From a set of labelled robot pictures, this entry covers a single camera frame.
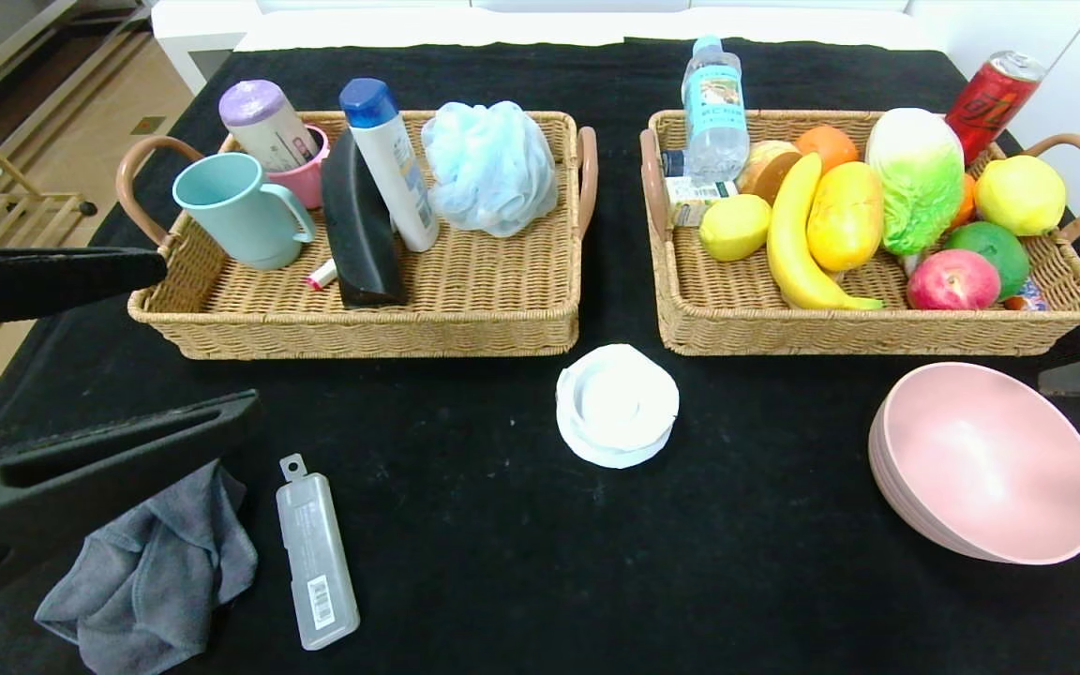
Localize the clear plastic toothbrush case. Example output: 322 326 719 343
276 454 361 652

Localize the light blue bath loofah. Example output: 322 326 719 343
421 100 560 239

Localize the pink cup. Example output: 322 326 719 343
268 125 330 212

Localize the red apple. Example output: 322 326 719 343
906 248 1002 312

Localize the yellow banana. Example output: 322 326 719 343
767 152 886 312

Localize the dark table cloth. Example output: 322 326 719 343
0 37 1080 675

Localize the wicker basket with handles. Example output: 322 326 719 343
116 110 599 362
638 110 1080 358

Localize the wooden rack on casters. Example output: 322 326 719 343
0 136 98 387

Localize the teal mug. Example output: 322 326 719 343
172 153 316 273

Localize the yellow mango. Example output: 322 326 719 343
806 161 885 275

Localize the large yellow lemon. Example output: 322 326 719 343
973 155 1068 237

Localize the water bottle with blue cap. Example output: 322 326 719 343
681 36 751 184

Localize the napa cabbage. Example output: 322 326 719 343
865 108 966 256

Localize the small yellow lemon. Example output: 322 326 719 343
698 194 773 263

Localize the pink bowl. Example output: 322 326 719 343
867 362 1080 566

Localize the green round fruit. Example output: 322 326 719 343
943 220 1030 301

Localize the orange fruit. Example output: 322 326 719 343
948 173 980 231
795 125 860 174

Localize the bottle with purple cap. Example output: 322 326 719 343
218 80 323 174

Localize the red soda can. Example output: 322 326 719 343
943 50 1047 165

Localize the grey cloth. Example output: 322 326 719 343
34 459 260 675

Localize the low wooden shelf unit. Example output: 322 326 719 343
0 0 157 113

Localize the black curved case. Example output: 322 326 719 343
320 131 410 310

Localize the white and green box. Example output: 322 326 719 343
667 176 738 229

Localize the colourful snack packet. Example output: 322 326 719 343
1004 279 1052 312

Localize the brown bread bun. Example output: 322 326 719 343
737 141 802 205

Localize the white bottle with blue cap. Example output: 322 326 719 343
338 78 441 254

